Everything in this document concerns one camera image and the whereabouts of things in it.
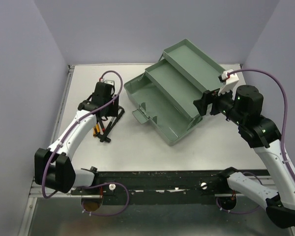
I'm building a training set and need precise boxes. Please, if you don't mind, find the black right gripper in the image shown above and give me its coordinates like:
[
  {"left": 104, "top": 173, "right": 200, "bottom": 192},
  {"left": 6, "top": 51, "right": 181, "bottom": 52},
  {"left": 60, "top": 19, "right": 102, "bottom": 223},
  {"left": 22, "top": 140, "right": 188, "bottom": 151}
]
[{"left": 193, "top": 82, "right": 245, "bottom": 125}]

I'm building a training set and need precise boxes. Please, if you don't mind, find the yellow utility knife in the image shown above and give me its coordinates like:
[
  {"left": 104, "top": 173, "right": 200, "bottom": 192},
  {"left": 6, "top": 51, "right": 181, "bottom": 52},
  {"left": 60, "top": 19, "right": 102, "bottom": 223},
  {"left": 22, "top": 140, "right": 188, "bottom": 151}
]
[{"left": 93, "top": 124, "right": 101, "bottom": 137}]

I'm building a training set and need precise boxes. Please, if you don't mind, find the green plastic tool box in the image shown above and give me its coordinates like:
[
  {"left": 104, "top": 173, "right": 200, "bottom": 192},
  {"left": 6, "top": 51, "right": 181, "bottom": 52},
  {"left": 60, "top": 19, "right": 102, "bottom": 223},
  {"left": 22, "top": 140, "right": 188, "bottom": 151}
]
[{"left": 124, "top": 39, "right": 226, "bottom": 146}]

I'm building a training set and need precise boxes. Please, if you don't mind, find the small steel claw hammer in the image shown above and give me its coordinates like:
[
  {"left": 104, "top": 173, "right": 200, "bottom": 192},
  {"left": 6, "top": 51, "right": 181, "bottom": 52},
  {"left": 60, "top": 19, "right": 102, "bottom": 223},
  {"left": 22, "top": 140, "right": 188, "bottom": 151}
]
[{"left": 100, "top": 106, "right": 125, "bottom": 143}]

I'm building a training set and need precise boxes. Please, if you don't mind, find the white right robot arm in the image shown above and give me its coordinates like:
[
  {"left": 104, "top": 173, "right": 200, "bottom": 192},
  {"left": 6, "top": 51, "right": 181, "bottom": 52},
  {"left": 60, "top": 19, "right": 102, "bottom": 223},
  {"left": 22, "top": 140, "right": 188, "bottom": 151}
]
[{"left": 193, "top": 85, "right": 295, "bottom": 229}]

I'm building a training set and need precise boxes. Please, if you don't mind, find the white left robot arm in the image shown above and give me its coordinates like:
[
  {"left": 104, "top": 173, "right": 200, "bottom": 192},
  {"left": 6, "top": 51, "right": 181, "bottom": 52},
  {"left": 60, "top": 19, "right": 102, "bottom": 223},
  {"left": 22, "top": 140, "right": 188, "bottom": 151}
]
[{"left": 34, "top": 80, "right": 118, "bottom": 194}]

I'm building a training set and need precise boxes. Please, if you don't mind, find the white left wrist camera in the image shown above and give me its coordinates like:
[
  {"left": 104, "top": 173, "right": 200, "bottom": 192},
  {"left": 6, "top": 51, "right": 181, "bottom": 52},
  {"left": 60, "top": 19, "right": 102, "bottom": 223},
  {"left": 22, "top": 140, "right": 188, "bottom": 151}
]
[{"left": 99, "top": 78, "right": 115, "bottom": 87}]

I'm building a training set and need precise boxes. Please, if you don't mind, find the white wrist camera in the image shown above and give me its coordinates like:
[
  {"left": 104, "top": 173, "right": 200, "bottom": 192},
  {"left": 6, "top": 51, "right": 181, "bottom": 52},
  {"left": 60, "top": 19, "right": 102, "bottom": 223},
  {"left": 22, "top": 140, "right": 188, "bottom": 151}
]
[
  {"left": 99, "top": 78, "right": 115, "bottom": 87},
  {"left": 218, "top": 69, "right": 239, "bottom": 96}
]

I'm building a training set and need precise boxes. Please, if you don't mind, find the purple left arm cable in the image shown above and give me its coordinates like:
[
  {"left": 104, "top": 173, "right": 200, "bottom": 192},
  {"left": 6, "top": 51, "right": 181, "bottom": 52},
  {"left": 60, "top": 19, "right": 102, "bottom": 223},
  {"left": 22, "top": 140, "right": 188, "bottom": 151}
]
[{"left": 41, "top": 70, "right": 122, "bottom": 199}]

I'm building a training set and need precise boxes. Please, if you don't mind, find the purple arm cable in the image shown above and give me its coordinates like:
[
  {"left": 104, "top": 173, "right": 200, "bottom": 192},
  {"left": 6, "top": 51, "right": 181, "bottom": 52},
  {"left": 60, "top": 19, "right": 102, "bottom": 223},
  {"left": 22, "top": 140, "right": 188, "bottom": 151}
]
[
  {"left": 216, "top": 68, "right": 295, "bottom": 215},
  {"left": 41, "top": 70, "right": 122, "bottom": 199}
]

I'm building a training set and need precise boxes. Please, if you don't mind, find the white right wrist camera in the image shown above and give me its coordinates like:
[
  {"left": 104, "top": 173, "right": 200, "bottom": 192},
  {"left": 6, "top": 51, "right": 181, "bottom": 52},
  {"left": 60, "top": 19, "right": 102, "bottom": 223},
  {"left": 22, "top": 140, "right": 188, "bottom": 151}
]
[{"left": 218, "top": 69, "right": 239, "bottom": 96}]

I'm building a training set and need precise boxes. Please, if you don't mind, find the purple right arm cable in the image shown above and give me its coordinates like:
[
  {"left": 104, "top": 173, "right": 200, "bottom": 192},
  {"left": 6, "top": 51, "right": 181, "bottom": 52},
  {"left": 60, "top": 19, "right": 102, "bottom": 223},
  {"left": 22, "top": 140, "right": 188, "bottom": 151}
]
[{"left": 216, "top": 68, "right": 295, "bottom": 215}]

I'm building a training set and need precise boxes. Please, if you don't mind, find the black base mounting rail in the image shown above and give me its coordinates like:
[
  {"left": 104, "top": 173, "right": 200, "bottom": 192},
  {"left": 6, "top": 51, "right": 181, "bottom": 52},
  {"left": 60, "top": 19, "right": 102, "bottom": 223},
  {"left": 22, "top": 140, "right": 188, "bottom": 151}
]
[{"left": 71, "top": 171, "right": 233, "bottom": 206}]

